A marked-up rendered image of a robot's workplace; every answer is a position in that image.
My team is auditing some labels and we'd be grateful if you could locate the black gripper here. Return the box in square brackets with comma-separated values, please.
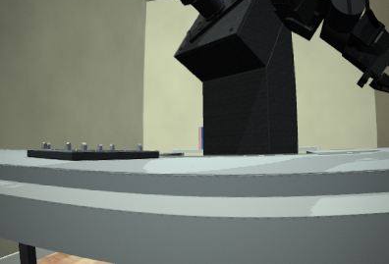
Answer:
[357, 48, 389, 93]

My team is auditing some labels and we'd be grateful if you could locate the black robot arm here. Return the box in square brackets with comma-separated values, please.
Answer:
[180, 0, 389, 73]

